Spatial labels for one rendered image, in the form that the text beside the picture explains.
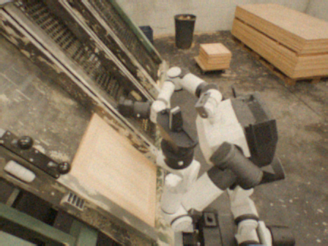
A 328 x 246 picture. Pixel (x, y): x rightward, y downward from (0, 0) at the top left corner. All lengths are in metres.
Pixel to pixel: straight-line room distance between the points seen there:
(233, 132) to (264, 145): 0.16
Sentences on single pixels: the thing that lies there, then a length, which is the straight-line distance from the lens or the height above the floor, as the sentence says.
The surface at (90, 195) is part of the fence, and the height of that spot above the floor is 1.22.
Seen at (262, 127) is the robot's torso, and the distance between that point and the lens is 0.91.
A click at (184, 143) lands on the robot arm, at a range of 0.49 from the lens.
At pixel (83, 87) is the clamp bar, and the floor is 1.42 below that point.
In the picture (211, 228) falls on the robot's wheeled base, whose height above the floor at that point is 0.19.
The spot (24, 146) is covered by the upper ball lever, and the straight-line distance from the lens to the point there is 0.65.
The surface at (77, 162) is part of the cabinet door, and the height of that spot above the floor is 1.28.
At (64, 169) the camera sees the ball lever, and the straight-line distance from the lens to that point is 0.68.
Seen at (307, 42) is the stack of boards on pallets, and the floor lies 0.74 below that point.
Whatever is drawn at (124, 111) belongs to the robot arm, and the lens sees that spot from 1.16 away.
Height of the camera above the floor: 1.92
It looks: 39 degrees down
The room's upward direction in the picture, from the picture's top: straight up
